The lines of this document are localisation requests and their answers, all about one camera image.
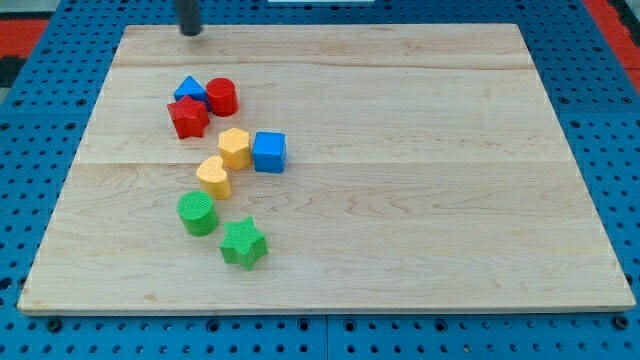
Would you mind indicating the light wooden board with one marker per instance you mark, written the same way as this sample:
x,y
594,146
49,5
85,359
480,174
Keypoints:
x,y
426,172

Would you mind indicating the blue cube block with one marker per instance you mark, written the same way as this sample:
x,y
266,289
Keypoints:
x,y
269,152

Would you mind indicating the yellow hexagon block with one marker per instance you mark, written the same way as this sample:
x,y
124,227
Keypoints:
x,y
234,147

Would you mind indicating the green star block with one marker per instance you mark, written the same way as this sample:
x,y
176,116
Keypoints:
x,y
243,243

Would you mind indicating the yellow heart block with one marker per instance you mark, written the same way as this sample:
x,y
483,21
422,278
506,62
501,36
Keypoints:
x,y
213,178

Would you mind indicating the green cylinder block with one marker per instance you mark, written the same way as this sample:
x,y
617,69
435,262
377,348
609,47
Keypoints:
x,y
197,213

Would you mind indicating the red cylinder block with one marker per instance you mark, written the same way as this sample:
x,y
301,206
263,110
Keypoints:
x,y
222,97

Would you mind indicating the red star block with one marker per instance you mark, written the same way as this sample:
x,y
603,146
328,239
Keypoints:
x,y
189,117

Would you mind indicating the blue triangle block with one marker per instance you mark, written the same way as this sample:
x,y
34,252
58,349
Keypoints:
x,y
192,88

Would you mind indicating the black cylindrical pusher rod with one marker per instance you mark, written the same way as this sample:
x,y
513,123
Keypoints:
x,y
188,16

